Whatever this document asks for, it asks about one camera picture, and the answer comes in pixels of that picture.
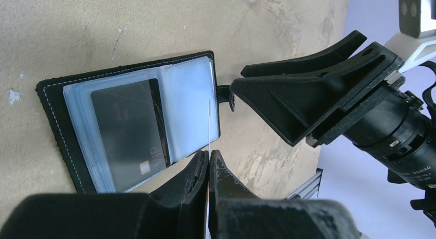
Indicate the black card holder wallet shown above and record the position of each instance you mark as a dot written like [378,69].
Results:
[186,85]

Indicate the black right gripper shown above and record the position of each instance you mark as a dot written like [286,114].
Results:
[354,99]

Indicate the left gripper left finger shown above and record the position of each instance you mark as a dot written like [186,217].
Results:
[174,210]

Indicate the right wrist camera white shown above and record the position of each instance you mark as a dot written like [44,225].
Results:
[415,43]

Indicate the black VIP card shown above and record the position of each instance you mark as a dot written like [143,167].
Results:
[132,131]

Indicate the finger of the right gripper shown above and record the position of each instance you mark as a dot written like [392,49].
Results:
[328,57]

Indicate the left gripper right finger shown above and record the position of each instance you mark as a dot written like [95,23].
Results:
[235,212]

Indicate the aluminium rail frame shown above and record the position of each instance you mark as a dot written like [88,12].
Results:
[310,189]

